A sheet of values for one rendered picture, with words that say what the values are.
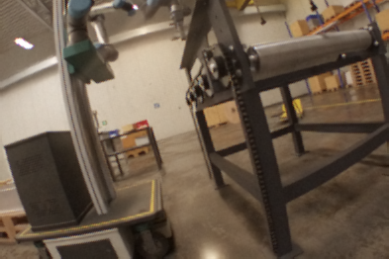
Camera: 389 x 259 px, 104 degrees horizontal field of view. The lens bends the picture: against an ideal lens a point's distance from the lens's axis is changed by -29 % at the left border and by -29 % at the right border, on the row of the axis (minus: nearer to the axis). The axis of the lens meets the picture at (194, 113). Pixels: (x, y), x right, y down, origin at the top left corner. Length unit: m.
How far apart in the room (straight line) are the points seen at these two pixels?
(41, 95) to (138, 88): 6.09
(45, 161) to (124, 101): 10.58
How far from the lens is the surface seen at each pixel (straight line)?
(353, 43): 1.21
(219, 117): 8.83
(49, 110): 13.33
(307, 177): 0.94
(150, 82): 11.60
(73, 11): 1.11
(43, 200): 1.29
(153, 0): 1.29
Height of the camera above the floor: 0.71
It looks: 1 degrees up
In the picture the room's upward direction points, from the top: 16 degrees counter-clockwise
